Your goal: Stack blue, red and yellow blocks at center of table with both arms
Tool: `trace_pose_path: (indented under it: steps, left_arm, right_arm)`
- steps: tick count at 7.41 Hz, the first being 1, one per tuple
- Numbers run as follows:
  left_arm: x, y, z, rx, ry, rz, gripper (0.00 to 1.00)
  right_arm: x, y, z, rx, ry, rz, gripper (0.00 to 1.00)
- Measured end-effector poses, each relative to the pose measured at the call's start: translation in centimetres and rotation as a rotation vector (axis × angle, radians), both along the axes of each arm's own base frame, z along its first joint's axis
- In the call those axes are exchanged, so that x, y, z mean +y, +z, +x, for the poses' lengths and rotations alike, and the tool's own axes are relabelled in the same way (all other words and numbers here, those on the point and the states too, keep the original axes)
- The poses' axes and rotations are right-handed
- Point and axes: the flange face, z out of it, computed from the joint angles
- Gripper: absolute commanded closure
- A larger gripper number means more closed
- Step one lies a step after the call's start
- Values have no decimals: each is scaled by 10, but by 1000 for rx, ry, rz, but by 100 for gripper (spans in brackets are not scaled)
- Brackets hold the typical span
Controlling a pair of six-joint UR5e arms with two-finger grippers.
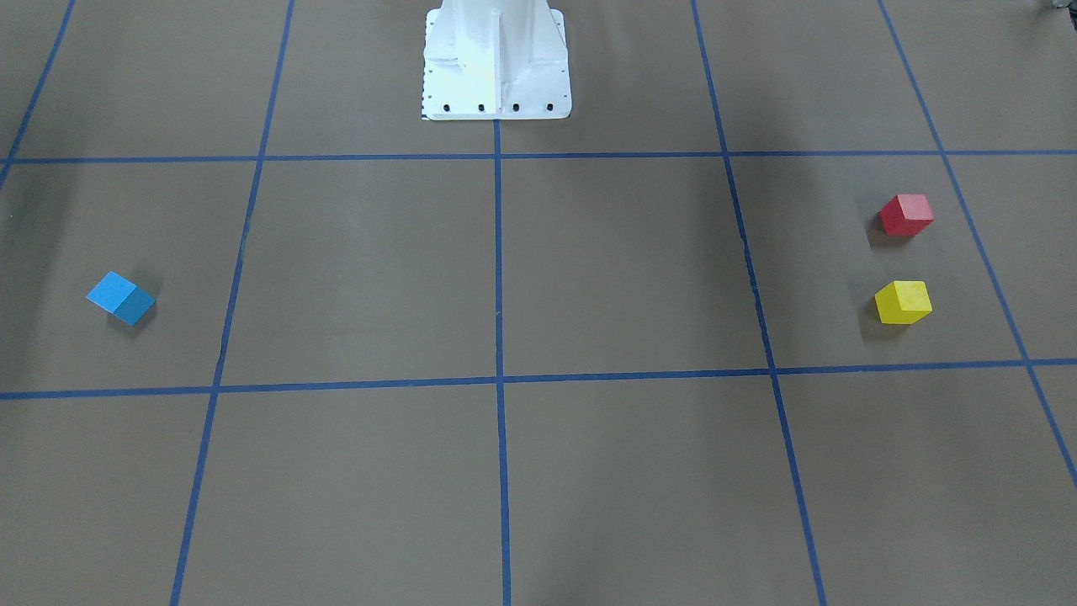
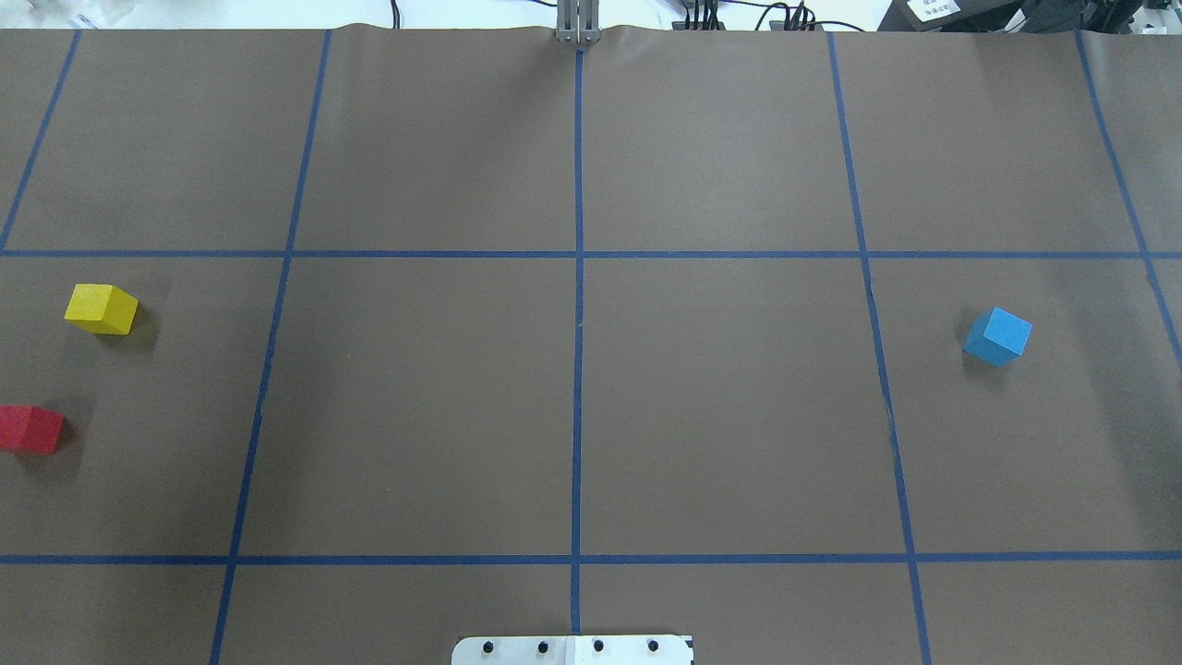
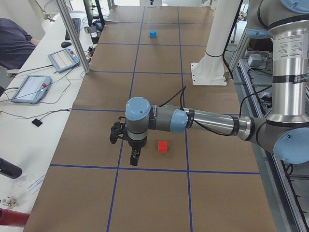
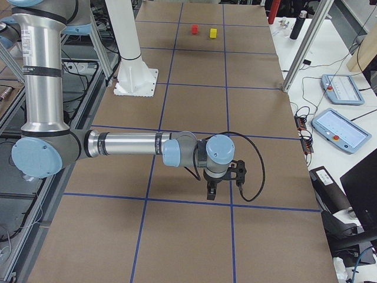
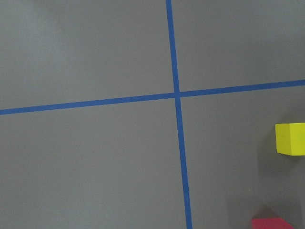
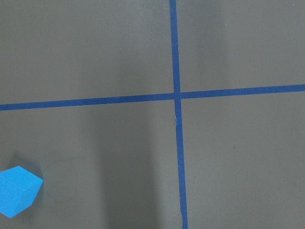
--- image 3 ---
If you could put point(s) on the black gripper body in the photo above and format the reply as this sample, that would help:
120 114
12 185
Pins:
136 144

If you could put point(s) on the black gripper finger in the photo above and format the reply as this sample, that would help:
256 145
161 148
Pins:
134 158

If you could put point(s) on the red foam cube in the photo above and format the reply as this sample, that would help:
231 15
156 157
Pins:
162 146

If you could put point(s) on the blue foam cube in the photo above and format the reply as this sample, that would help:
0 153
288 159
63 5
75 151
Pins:
153 34

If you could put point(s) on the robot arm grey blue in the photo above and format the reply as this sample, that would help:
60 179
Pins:
284 132

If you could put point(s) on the small black square pad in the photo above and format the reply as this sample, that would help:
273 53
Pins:
36 122

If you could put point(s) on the far blue teach pendant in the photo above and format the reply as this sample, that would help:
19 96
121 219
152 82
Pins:
64 59

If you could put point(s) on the blue teach pendant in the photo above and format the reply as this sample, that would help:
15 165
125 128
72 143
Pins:
64 59
32 89

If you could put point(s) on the near blue teach pendant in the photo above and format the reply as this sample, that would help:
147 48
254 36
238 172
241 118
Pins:
32 89

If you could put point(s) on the black computer mouse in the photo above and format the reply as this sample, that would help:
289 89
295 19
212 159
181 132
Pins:
65 44

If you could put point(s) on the black cylinder object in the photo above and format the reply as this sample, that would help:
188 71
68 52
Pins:
9 170

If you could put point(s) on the seated person in navy shirt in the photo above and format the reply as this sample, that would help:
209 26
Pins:
16 45

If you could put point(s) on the red cylinder object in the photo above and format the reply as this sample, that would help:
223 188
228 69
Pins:
13 218

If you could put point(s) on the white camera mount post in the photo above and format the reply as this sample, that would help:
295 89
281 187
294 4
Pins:
210 70

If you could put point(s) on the aluminium frame post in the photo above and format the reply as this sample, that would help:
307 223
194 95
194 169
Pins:
73 34

